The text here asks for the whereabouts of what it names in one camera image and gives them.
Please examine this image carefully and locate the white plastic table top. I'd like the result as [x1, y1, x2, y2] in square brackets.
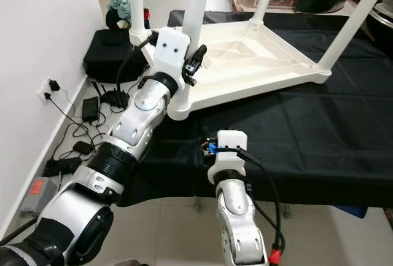
[128, 20, 332, 121]

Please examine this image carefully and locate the tan bag with clothes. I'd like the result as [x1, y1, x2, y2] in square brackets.
[104, 0, 151, 32]

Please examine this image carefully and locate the black square case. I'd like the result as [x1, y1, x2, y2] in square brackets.
[83, 29, 148, 84]

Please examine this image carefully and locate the black router with antennas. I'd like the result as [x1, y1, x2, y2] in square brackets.
[101, 79, 130, 108]

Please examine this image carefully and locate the black tablecloth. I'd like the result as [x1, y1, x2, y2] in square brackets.
[117, 9, 393, 208]

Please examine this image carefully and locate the small black power adapter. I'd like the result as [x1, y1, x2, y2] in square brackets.
[72, 141, 94, 155]

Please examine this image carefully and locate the black wok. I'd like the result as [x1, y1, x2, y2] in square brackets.
[368, 5, 393, 42]

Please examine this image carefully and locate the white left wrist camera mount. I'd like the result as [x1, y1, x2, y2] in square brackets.
[152, 28, 191, 85]

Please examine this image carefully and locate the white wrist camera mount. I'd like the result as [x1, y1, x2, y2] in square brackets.
[208, 130, 247, 184]
[152, 28, 191, 85]

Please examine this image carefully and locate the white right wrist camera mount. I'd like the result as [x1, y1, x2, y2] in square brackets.
[208, 130, 247, 184]

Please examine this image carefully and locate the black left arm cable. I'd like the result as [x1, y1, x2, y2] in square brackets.
[115, 33, 154, 104]

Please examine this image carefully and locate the black floor cable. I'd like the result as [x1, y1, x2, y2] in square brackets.
[46, 88, 108, 178]

